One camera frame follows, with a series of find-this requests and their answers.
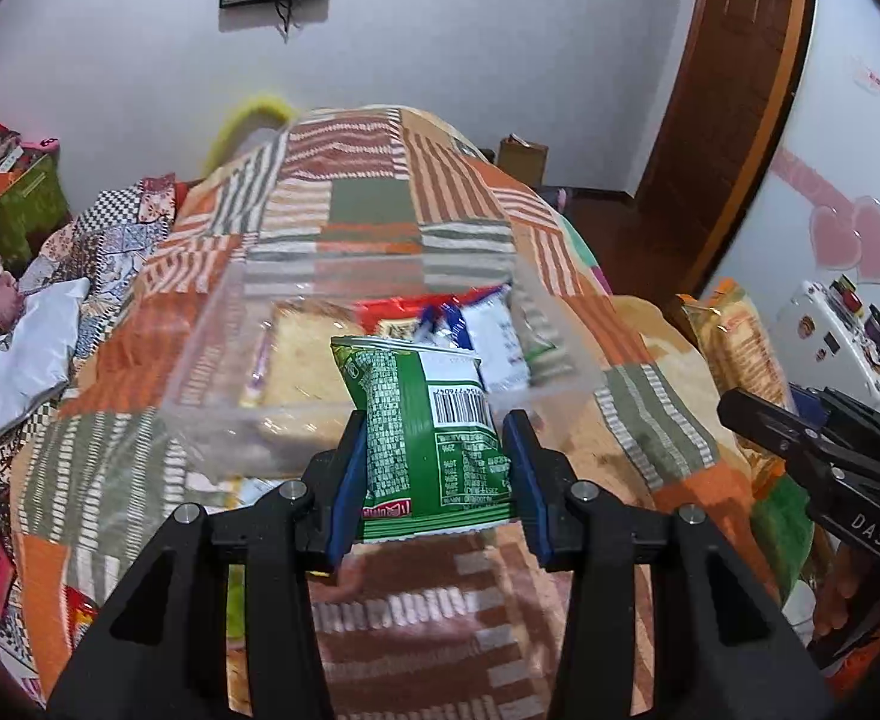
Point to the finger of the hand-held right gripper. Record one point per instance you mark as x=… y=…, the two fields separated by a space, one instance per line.
x=806 y=405
x=774 y=424

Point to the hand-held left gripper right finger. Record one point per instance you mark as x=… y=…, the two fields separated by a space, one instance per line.
x=528 y=495

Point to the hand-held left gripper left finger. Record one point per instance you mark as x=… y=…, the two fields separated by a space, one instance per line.
x=346 y=495

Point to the green snack packet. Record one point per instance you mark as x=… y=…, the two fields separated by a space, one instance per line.
x=410 y=457

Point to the purple label wafer roll packet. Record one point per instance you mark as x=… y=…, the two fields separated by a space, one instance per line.
x=297 y=367

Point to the blue white snack packet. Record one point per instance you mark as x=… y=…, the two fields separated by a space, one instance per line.
x=496 y=345

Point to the red snack packet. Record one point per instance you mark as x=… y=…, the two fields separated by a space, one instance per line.
x=395 y=315

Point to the clear plastic container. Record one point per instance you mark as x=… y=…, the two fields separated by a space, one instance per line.
x=215 y=360

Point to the person's right hand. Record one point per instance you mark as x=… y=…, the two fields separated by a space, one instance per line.
x=841 y=585

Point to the white heart wardrobe door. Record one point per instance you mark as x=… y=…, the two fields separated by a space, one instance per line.
x=860 y=165

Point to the striped patchwork blanket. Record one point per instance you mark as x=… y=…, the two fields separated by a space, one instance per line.
x=380 y=217

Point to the red printed packet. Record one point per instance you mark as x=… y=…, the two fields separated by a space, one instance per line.
x=81 y=609

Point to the brown wooden door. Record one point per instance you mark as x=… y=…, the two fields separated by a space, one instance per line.
x=725 y=105

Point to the small red white sticker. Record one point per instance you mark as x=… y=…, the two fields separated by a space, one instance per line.
x=873 y=79

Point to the small cardboard box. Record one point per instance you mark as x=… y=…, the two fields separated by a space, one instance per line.
x=522 y=161

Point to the checkered patterned quilt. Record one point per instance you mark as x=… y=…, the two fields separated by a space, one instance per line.
x=121 y=240

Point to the white cloth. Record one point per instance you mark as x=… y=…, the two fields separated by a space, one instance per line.
x=27 y=352

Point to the yellow foam tube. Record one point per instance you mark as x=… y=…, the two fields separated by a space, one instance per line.
x=249 y=116

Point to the green box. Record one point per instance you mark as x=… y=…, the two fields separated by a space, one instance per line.
x=31 y=202

